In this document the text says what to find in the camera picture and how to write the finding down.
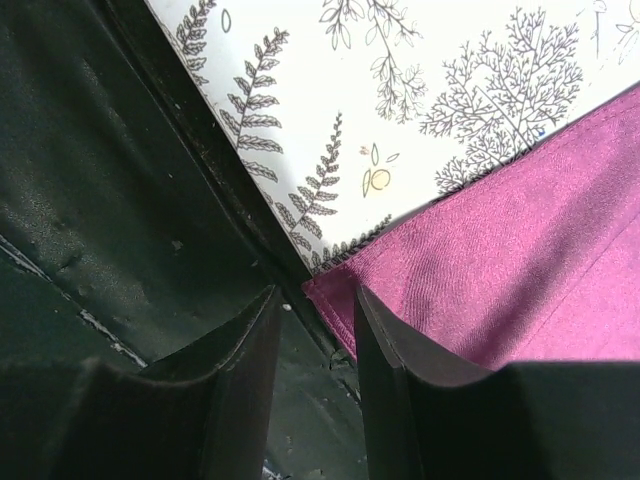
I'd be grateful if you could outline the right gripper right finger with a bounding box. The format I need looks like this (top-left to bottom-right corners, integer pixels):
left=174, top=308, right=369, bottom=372
left=354, top=287, right=639, bottom=479

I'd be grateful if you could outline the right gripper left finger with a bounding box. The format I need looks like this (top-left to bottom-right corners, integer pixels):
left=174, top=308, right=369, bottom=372
left=1, top=286, right=280, bottom=479

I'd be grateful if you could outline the purple satin napkin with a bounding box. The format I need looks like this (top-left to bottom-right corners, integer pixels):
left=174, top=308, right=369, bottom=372
left=304, top=89, right=639, bottom=368

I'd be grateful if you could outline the floral tablecloth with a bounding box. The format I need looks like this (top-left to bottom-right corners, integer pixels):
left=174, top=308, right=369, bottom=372
left=149, top=1, right=639, bottom=273

